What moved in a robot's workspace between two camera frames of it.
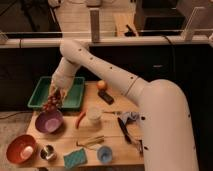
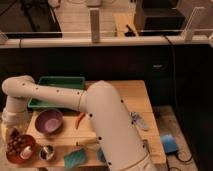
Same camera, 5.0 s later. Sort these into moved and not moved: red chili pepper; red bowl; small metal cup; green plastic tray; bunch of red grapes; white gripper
Moved: bunch of red grapes; white gripper
Not moved: green plastic tray; small metal cup; red bowl; red chili pepper
